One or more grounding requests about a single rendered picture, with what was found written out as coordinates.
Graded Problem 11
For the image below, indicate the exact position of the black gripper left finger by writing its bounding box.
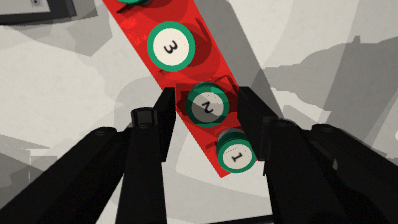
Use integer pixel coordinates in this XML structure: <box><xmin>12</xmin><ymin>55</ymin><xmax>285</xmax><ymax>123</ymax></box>
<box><xmin>0</xmin><ymin>87</ymin><xmax>176</xmax><ymax>224</ymax></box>

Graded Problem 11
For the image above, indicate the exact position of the grey button panel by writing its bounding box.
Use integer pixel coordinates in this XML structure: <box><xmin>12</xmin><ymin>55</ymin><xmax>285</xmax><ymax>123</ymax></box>
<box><xmin>0</xmin><ymin>0</ymin><xmax>77</xmax><ymax>26</ymax></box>

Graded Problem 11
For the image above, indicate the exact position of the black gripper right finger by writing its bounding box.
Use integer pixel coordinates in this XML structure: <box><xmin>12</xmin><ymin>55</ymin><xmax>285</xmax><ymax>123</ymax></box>
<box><xmin>237</xmin><ymin>87</ymin><xmax>398</xmax><ymax>224</ymax></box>

